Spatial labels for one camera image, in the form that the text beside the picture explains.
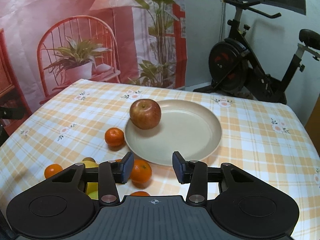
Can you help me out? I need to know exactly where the large yellow lemon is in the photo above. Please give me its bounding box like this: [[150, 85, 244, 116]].
[[82, 160, 99, 168]]

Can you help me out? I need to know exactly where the red apple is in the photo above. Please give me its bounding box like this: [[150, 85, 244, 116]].
[[129, 99, 162, 129]]

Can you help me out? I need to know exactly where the mandarin left of plate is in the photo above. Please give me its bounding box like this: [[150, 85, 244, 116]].
[[104, 127, 125, 147]]

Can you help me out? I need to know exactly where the red printed backdrop cloth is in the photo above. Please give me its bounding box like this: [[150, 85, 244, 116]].
[[1, 0, 187, 120]]

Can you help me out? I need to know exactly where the brown wooden door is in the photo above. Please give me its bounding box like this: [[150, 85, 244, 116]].
[[305, 98, 320, 145]]

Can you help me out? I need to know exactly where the small brown kiwi fruit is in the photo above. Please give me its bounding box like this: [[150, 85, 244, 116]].
[[82, 157, 95, 163]]

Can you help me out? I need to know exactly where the black exercise bike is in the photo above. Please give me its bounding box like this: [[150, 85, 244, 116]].
[[196, 0, 319, 105]]

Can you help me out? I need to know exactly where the yellow green lemon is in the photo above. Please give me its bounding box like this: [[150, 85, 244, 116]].
[[86, 182, 98, 200]]

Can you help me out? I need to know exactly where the beige round plate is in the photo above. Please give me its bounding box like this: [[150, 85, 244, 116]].
[[124, 100, 222, 166]]

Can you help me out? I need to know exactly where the small mandarin at edge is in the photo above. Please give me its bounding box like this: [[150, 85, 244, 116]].
[[44, 164, 63, 179]]

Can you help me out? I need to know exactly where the orange plaid tablecloth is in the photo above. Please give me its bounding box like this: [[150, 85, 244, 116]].
[[1, 80, 319, 239]]

